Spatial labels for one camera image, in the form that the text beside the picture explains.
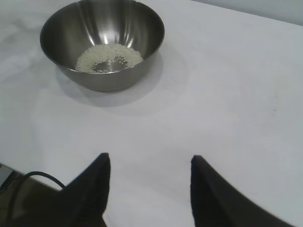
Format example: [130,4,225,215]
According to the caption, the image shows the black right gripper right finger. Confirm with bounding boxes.
[190,155,294,227]

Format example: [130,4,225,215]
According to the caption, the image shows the white rice grains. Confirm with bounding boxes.
[75,43,144,73]

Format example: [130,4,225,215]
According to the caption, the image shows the black looped right gripper cable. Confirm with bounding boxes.
[7,171,68,227]

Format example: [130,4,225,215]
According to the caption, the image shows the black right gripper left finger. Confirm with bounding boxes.
[47,153,112,227]

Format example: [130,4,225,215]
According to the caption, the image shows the stainless steel mixing bowl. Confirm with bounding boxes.
[39,0,165,92]

